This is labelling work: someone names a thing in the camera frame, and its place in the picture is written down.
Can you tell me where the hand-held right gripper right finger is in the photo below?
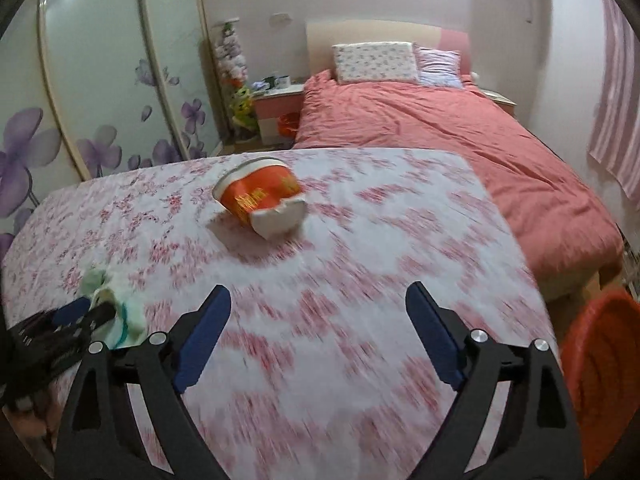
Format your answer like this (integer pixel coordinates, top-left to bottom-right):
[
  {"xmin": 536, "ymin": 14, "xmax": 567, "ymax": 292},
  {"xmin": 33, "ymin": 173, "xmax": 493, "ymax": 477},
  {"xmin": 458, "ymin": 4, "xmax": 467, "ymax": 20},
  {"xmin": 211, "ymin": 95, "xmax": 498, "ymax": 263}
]
[{"xmin": 405, "ymin": 281, "xmax": 586, "ymax": 480}]

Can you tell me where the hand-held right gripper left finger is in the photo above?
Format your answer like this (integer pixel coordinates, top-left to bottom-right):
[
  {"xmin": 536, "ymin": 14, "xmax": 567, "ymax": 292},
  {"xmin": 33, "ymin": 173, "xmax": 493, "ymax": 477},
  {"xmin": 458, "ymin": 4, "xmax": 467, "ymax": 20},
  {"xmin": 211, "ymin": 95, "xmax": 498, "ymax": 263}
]
[{"xmin": 55, "ymin": 284, "xmax": 233, "ymax": 480}]

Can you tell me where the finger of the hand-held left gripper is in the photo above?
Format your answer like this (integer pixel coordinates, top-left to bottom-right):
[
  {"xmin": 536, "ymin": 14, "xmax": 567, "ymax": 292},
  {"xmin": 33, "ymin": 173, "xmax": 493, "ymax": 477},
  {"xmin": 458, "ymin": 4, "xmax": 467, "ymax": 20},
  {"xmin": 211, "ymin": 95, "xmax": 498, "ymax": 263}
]
[
  {"xmin": 10, "ymin": 297, "xmax": 92, "ymax": 334},
  {"xmin": 20, "ymin": 305, "xmax": 117, "ymax": 362}
]

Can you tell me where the light green cloth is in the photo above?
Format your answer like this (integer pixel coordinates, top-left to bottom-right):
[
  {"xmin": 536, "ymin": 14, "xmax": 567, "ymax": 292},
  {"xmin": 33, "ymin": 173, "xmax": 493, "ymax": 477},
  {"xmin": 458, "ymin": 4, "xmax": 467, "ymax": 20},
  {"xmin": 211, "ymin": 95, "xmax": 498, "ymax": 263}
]
[{"xmin": 80, "ymin": 267, "xmax": 148, "ymax": 348}]

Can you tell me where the orange paper cup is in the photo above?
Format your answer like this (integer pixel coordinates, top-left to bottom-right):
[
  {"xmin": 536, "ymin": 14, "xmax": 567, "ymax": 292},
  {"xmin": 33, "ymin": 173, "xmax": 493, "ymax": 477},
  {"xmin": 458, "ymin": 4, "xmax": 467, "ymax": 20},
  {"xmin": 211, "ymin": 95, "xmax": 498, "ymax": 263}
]
[{"xmin": 212, "ymin": 157, "xmax": 306, "ymax": 237}]

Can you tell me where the orange trash basket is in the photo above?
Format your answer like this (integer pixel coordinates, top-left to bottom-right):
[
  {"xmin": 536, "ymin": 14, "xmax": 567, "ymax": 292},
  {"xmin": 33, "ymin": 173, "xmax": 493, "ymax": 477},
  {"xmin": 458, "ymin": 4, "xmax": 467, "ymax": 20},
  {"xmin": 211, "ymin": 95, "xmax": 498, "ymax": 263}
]
[{"xmin": 557, "ymin": 290, "xmax": 640, "ymax": 478}]

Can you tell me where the person's left hand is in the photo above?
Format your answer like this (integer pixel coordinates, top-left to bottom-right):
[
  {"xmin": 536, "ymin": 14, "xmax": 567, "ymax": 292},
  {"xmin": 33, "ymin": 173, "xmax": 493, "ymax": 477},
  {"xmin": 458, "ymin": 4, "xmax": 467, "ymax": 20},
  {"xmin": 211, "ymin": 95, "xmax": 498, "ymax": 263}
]
[{"xmin": 7, "ymin": 392, "xmax": 61, "ymax": 448}]

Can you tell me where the pink floral tablecloth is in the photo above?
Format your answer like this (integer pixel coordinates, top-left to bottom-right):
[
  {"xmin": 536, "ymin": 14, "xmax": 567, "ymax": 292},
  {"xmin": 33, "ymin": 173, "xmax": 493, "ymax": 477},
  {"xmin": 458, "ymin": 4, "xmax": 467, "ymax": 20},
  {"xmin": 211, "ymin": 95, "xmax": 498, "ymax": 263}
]
[{"xmin": 0, "ymin": 147, "xmax": 563, "ymax": 480}]

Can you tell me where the pink duvet bed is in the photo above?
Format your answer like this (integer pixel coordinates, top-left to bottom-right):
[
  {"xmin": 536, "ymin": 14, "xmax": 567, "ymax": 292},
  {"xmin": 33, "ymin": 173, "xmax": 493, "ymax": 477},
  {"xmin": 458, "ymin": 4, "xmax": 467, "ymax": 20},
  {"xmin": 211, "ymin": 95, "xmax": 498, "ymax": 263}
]
[{"xmin": 292, "ymin": 70, "xmax": 626, "ymax": 286}]

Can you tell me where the pink and white nightstand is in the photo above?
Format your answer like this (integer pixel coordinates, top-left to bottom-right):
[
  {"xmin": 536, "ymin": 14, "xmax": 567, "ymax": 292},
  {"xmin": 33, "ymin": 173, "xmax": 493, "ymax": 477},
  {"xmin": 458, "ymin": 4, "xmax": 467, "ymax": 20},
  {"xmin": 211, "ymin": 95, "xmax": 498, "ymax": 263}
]
[
  {"xmin": 480, "ymin": 89, "xmax": 517, "ymax": 118},
  {"xmin": 252, "ymin": 85, "xmax": 306, "ymax": 148}
]

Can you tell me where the flower print sliding wardrobe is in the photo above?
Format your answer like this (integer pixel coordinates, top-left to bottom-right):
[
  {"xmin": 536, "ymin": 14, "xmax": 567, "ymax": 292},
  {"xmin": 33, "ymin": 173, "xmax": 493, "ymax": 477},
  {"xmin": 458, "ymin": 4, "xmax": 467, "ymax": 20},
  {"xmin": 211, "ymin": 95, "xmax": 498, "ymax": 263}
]
[{"xmin": 0, "ymin": 0, "xmax": 226, "ymax": 261}]

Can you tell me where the pink striped pillow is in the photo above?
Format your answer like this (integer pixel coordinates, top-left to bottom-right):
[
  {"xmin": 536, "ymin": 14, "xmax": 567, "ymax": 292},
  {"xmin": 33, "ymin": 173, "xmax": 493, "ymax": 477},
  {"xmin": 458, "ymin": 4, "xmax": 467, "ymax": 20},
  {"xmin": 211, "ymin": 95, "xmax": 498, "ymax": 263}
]
[{"xmin": 414, "ymin": 47, "xmax": 463, "ymax": 88}]

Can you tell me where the stack of plush toys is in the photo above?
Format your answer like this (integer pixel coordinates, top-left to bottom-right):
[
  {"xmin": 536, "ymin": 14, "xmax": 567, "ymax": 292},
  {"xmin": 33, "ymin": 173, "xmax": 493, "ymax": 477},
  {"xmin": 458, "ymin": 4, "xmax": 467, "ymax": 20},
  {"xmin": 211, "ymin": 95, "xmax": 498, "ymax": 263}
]
[{"xmin": 212, "ymin": 22, "xmax": 256, "ymax": 138}]

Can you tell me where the white floral pillow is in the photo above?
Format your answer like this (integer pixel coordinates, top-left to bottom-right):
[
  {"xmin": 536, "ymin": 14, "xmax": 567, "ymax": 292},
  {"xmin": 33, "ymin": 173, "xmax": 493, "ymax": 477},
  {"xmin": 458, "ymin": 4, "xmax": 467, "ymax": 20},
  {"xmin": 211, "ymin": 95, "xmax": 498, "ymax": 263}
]
[{"xmin": 332, "ymin": 42, "xmax": 421, "ymax": 85}]

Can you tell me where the pink striped curtain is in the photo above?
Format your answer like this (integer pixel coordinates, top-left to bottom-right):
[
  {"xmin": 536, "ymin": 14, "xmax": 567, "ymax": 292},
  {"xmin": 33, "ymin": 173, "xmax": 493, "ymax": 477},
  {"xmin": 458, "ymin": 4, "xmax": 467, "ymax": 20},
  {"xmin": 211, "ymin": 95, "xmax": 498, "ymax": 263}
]
[{"xmin": 587, "ymin": 0, "xmax": 640, "ymax": 211}]

